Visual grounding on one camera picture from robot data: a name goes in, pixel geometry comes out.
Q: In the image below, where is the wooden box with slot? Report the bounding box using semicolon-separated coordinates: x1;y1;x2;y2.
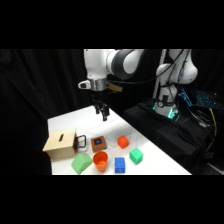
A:
42;129;78;162

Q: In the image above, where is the orange plastic cup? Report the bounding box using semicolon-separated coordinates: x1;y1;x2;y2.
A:
92;150;109;173

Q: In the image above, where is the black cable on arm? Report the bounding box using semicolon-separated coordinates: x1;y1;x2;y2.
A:
109;49;188;98

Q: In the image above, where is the black robot stand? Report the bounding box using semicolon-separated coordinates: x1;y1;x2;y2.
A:
123;99;224;175

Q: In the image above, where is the brown block with blue square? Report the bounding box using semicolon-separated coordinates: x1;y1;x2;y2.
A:
90;135;108;153

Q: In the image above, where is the yellow cable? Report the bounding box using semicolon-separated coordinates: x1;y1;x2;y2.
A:
209;108;218;138

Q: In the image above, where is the light green rounded block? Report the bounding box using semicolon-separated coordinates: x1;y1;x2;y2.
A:
70;153;93;175

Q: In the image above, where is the blue cube block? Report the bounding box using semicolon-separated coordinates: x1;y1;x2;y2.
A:
114;157;127;175

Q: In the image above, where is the red-orange block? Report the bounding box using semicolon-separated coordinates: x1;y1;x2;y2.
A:
116;135;130;150

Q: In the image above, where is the black curtain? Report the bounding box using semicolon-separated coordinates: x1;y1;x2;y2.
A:
0;49;224;175

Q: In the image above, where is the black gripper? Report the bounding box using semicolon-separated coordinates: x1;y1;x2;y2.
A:
91;89;110;122

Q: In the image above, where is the green cube block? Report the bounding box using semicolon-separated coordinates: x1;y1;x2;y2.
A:
129;147;145;166

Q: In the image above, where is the black wire handle clip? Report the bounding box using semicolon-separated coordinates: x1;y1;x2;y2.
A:
74;134;88;151

